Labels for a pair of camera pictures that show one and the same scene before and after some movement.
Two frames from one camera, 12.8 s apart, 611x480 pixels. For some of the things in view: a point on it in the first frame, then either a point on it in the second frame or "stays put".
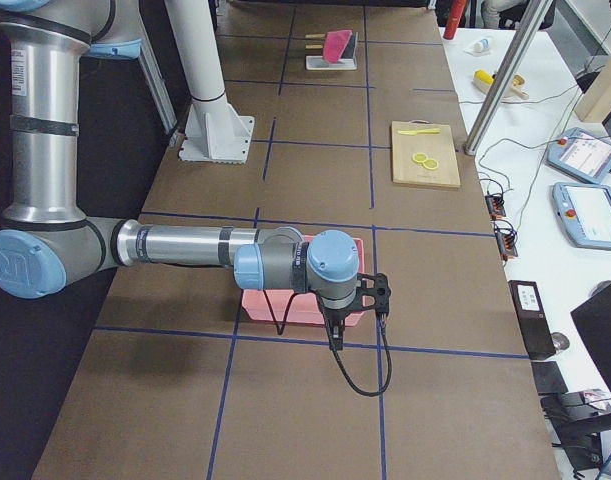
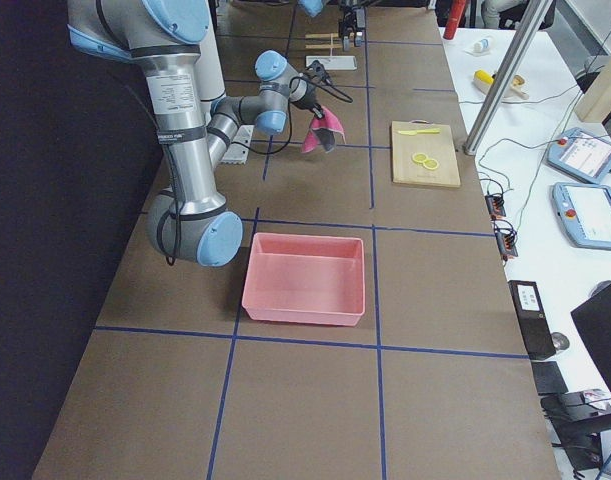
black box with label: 531,318 stays put
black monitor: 601,323 stays put
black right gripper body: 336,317 → 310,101
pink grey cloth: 338,44 → 321,133
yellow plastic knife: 420,131 stays put
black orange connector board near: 505,236 stays put
